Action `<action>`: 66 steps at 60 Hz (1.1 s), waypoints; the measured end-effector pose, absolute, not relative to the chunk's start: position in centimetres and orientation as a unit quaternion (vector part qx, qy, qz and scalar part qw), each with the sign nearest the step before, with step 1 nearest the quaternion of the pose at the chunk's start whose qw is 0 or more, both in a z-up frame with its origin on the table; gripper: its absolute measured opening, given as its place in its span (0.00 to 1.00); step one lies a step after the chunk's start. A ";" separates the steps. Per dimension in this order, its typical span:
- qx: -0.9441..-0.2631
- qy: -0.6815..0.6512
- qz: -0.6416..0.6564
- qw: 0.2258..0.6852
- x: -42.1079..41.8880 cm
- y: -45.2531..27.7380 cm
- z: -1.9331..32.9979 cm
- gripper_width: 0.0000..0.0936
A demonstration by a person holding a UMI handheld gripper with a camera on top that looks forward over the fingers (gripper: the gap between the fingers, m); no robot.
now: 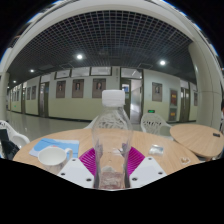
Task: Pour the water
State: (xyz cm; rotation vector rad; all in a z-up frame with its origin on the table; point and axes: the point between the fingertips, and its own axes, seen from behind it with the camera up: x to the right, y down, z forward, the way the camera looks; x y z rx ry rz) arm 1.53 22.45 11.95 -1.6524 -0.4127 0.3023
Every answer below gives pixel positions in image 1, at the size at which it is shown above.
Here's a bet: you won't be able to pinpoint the blue and white paper booklet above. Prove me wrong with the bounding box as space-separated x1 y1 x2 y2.
28 137 80 159

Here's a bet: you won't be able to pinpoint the white ceramic mug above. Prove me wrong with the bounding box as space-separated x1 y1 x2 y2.
37 146 74 175

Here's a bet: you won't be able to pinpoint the round ceiling lights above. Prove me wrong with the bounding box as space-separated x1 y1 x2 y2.
9 53 168 84

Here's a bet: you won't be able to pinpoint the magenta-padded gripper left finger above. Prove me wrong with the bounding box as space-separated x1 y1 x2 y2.
57 147 98 189

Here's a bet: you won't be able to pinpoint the clear plastic packet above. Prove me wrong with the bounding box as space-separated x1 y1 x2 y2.
148 143 165 156

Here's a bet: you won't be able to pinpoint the black bag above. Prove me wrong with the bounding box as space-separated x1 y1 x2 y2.
0 129 20 160

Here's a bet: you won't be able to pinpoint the framed wall portraits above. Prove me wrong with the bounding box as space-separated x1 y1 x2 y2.
25 77 199 107

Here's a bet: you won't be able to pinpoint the small clear wrapper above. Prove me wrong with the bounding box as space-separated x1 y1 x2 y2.
179 156 192 166

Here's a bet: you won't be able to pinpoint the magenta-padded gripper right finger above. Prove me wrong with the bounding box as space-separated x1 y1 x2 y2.
125 146 168 188

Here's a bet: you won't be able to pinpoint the round wooden side table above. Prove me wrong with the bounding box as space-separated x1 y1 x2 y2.
169 123 224 161

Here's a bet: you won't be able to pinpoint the person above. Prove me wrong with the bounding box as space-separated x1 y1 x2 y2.
219 99 224 133

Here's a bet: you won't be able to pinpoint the clear plastic bottle white cap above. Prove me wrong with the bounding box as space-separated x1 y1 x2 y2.
91 89 134 191

